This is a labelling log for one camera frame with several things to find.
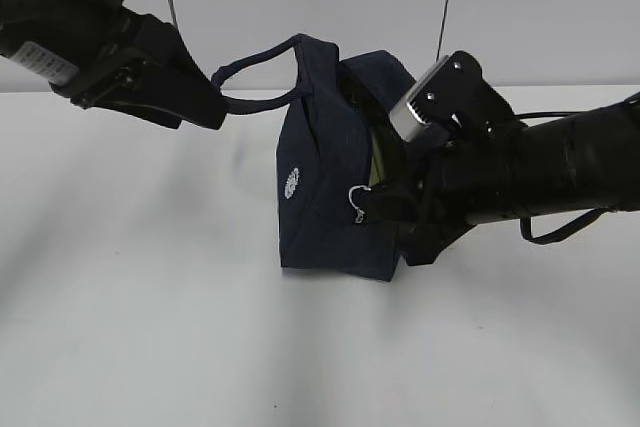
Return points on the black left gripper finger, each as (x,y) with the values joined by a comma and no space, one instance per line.
(173,83)
(112,97)

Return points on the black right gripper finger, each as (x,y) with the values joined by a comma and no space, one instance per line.
(421,243)
(394,201)

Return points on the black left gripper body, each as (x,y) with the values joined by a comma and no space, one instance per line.
(115,57)

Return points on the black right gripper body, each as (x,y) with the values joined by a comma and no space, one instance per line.
(473,161)

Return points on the green lidded glass container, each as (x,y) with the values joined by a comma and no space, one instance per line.
(378,169)

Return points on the dark blue lunch bag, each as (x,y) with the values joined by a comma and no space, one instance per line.
(325,152)

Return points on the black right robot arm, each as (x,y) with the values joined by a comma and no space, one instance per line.
(555,179)

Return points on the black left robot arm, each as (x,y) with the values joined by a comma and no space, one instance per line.
(24,39)

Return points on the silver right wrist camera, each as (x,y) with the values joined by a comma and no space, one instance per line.
(453,96)

